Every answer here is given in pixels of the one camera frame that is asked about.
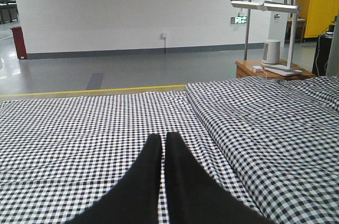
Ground white desk lamp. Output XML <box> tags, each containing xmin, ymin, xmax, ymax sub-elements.
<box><xmin>230</xmin><ymin>0</ymin><xmax>303</xmax><ymax>76</ymax></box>

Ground white charger adapter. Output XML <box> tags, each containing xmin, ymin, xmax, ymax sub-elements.
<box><xmin>252</xmin><ymin>66</ymin><xmax>263</xmax><ymax>73</ymax></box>

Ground white cylindrical speaker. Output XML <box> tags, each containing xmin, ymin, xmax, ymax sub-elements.
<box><xmin>262</xmin><ymin>39</ymin><xmax>280</xmax><ymax>65</ymax></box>

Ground red fire extinguisher box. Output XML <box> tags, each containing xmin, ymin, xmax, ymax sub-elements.
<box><xmin>11</xmin><ymin>26</ymin><xmax>27</xmax><ymax>59</ymax></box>

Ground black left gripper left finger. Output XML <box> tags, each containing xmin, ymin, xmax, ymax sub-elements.
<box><xmin>67</xmin><ymin>134</ymin><xmax>162</xmax><ymax>223</ymax></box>

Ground wooden nightstand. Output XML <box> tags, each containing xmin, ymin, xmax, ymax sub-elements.
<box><xmin>235</xmin><ymin>60</ymin><xmax>316</xmax><ymax>80</ymax></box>

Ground checkered bed sheet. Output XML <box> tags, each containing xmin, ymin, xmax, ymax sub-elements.
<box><xmin>1</xmin><ymin>91</ymin><xmax>257</xmax><ymax>223</ymax></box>

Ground checkered duvet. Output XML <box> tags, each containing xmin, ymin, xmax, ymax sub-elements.
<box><xmin>185</xmin><ymin>76</ymin><xmax>338</xmax><ymax>223</ymax></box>

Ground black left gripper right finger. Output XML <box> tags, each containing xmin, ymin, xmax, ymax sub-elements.
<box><xmin>165</xmin><ymin>132</ymin><xmax>271</xmax><ymax>223</ymax></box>

